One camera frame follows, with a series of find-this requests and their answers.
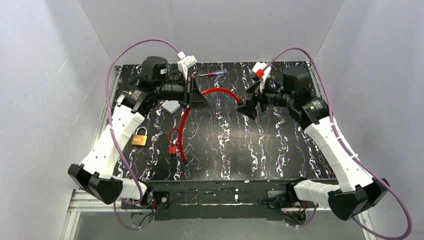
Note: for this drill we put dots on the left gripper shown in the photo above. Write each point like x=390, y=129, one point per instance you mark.
x=191, y=92

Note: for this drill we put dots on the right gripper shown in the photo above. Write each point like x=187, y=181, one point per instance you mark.
x=259, y=98

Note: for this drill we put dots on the red cable tie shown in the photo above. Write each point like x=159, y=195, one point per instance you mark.
x=172, y=146

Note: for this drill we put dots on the brass padlock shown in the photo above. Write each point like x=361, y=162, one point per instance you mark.
x=140, y=137

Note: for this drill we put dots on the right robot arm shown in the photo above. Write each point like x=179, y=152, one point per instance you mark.
x=356, y=190

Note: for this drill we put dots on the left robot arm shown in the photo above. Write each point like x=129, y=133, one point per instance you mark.
x=154, y=83

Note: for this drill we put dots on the small silver padlock key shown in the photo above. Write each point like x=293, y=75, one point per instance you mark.
x=155, y=138

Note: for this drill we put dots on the white square box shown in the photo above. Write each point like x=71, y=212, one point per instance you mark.
x=171, y=106

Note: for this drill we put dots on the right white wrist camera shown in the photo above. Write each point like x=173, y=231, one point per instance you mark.
x=259, y=73

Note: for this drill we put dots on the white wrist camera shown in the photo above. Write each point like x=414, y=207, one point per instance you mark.
x=259, y=73
x=185, y=62

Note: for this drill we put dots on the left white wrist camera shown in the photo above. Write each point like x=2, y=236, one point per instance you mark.
x=185, y=62

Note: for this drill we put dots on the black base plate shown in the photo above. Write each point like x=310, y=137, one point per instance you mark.
x=236, y=199

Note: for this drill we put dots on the aluminium frame rail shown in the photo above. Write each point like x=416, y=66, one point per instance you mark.
x=86, y=200

